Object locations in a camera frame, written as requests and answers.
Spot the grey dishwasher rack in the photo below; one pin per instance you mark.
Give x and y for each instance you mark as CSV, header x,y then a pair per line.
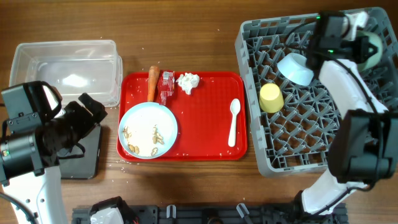
x,y
297,138

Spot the yellow plastic cup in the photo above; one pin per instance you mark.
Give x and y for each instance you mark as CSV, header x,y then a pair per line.
x,y
270,98

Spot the white plastic spoon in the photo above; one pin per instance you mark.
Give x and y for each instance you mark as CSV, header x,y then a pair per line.
x,y
235,108

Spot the light blue plate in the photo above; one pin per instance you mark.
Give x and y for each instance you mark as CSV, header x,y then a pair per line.
x,y
149,114

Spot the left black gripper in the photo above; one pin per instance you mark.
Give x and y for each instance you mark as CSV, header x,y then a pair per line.
x,y
83,118

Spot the red plastic serving tray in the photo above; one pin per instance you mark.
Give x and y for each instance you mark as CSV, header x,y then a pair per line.
x,y
204,119

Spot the light blue bowl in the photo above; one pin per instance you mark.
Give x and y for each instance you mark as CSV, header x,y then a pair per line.
x,y
293,67

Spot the black rectangular tray bin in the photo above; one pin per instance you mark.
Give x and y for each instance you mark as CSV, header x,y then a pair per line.
x,y
86,166

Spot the crumpled white tissue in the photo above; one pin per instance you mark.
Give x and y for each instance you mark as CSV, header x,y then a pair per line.
x,y
187,82

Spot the orange carrot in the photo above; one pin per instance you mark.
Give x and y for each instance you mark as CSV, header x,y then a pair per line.
x,y
154,72

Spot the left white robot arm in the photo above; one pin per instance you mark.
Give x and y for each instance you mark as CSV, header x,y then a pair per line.
x,y
30,177

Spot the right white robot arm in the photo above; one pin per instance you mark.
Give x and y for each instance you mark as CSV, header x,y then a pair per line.
x,y
364,150

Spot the red snack wrapper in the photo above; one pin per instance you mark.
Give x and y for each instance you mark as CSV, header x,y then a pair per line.
x,y
165,85

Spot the green bowl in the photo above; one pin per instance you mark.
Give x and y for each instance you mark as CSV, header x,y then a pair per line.
x,y
374,60

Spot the clear plastic storage bin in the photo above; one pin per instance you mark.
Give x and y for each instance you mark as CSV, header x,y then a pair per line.
x,y
72,67

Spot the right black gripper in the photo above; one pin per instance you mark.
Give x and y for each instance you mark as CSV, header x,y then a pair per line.
x,y
363,49

